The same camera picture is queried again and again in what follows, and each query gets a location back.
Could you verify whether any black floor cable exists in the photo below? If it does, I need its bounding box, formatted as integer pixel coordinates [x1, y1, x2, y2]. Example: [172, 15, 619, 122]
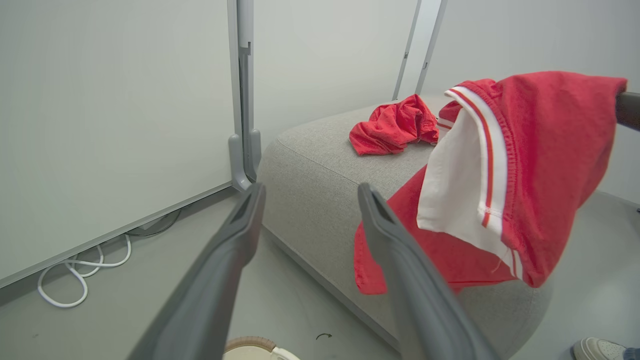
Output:
[127, 210, 184, 237]

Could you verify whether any white floor cable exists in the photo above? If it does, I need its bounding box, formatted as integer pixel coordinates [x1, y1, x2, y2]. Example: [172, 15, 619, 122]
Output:
[37, 233, 132, 309]

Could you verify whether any plain red garment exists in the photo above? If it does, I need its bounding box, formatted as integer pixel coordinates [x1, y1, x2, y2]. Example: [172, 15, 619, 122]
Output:
[349, 94, 440, 156]

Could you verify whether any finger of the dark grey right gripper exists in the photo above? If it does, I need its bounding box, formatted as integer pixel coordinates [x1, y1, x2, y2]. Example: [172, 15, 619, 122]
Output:
[615, 91, 640, 132]

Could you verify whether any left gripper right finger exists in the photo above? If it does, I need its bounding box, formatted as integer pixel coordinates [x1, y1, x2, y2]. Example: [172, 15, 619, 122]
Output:
[357, 182, 501, 360]

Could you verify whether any cream perforated laundry basket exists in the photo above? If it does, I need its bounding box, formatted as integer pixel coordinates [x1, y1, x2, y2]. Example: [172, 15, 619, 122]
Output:
[222, 336, 301, 360]

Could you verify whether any white sneaker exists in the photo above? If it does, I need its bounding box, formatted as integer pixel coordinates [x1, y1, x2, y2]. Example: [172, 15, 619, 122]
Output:
[572, 337, 629, 360]

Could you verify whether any red jersey with white stripes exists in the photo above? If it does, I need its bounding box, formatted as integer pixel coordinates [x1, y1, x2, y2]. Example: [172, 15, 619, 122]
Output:
[353, 71, 628, 296]

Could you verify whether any white partition panel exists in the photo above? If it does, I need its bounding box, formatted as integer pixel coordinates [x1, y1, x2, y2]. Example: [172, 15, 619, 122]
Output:
[0, 0, 237, 290]

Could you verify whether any grey partition post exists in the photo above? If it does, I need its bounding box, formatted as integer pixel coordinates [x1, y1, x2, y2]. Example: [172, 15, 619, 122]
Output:
[392, 0, 449, 102]
[227, 0, 263, 193]

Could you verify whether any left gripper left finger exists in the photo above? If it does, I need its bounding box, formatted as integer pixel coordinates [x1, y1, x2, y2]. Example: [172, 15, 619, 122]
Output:
[127, 182, 267, 360]

